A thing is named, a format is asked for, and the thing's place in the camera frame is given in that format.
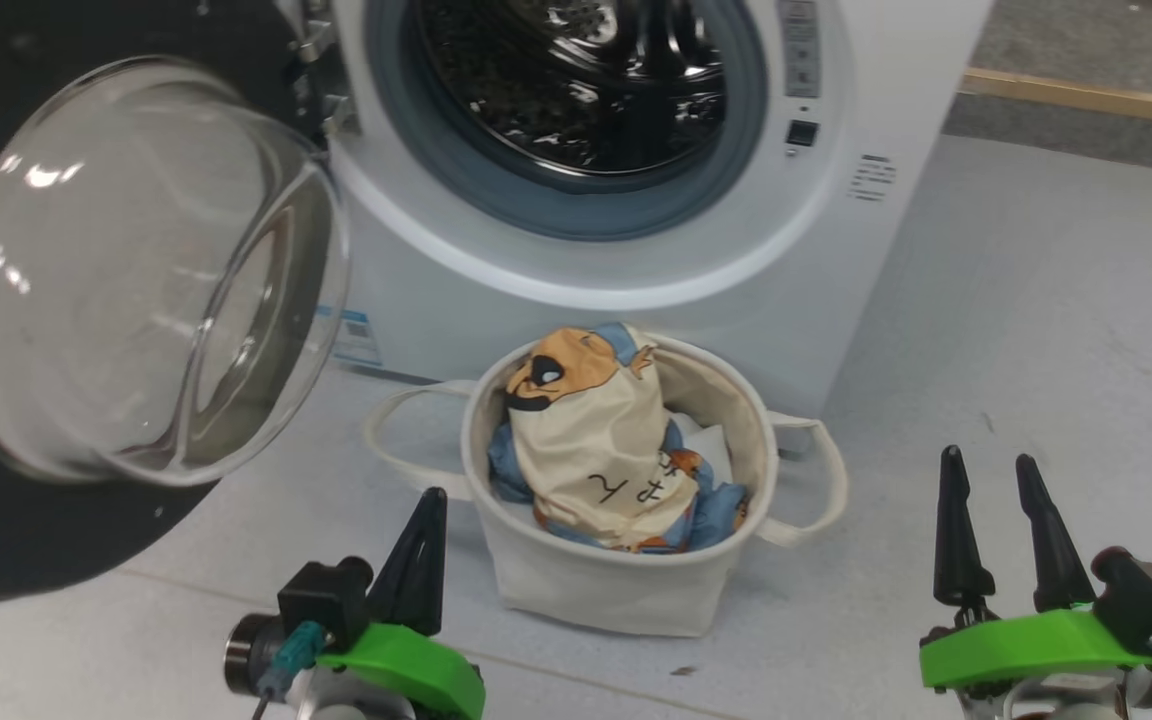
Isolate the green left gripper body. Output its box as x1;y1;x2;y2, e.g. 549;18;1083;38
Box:
296;622;485;720

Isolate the blue printed cartoon garment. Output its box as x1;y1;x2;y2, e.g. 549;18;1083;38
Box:
488;322;749;553

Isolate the washing machine glass door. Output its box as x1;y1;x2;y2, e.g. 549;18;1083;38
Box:
0;0;352;606

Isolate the cream printed cartoon garment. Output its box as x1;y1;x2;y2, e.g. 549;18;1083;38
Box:
504;328;703;551

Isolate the blue energy label sticker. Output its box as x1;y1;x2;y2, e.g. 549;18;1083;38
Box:
321;305;383;369

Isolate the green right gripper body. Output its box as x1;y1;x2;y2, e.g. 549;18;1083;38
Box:
919;606;1152;720

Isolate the wooden baseboard strip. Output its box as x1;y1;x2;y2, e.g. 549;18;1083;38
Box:
961;67;1152;129

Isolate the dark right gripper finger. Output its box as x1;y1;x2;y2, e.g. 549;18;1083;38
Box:
934;445;995;611
1014;455;1097;613

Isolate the white front-load washing machine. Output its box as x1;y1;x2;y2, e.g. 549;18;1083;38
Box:
276;0;997;421

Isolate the white paper basket filling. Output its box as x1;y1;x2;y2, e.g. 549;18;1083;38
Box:
681;425;734;486

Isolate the cream fabric laundry basket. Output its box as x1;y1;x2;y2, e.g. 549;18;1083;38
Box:
364;333;849;639

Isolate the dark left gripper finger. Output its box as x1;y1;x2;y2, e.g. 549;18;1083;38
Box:
406;488;449;637
368;488;434;629

